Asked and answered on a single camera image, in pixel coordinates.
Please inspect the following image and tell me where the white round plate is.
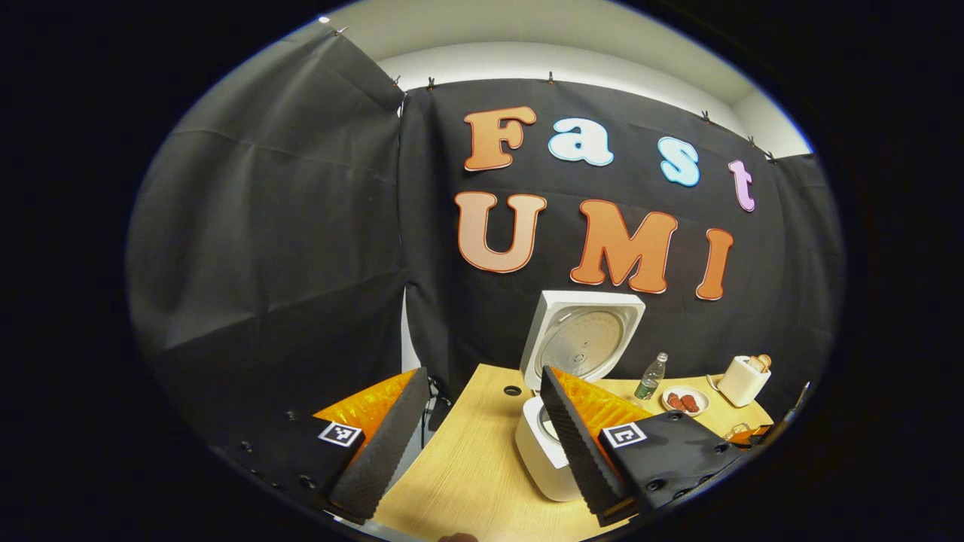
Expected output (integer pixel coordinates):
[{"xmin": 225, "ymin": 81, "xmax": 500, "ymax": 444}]
[{"xmin": 661, "ymin": 385, "xmax": 710, "ymax": 417}]

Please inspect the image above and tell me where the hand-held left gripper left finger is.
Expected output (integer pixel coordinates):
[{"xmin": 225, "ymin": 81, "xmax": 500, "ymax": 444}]
[{"xmin": 218, "ymin": 367, "xmax": 430, "ymax": 525}]

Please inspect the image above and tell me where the white toaster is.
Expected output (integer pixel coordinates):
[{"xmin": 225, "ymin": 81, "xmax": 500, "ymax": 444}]
[{"xmin": 715, "ymin": 355, "xmax": 773, "ymax": 408}]

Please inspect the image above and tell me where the black backdrop cloth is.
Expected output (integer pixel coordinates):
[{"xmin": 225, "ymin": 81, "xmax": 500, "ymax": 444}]
[{"xmin": 124, "ymin": 30, "xmax": 846, "ymax": 467}]

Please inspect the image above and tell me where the grey metal stand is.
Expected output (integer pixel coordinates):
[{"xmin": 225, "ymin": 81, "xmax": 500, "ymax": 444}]
[{"xmin": 783, "ymin": 380, "xmax": 813, "ymax": 424}]

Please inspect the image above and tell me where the white rice cooker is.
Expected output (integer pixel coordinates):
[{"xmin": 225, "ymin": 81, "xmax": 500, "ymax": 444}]
[{"xmin": 514, "ymin": 291, "xmax": 646, "ymax": 503}]

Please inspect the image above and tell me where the clear plastic water bottle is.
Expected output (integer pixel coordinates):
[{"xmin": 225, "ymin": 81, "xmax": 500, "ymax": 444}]
[{"xmin": 634, "ymin": 352, "xmax": 669, "ymax": 401}]

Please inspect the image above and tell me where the black cable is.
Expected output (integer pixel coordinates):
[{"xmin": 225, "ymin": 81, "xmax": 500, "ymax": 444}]
[{"xmin": 423, "ymin": 375, "xmax": 454, "ymax": 431}]

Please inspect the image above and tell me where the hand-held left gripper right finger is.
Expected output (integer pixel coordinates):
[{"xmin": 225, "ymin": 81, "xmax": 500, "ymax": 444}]
[{"xmin": 540, "ymin": 367, "xmax": 754, "ymax": 528}]

